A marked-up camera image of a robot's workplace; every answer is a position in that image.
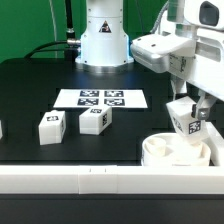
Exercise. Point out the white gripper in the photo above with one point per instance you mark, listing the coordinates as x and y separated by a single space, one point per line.
198 61

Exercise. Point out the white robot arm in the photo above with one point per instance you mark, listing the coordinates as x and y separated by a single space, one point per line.
105 45

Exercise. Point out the white right fence bar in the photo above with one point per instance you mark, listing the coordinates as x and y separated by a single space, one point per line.
216 144

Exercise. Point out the white fence bar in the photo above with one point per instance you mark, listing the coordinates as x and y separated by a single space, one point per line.
17 179
216 144

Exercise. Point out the white marker sheet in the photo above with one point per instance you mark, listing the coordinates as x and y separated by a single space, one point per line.
84 98

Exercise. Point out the white front fence bar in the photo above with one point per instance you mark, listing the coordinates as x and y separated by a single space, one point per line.
17 179

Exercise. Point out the white object at left edge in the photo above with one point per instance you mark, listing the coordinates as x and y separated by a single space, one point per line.
1 133

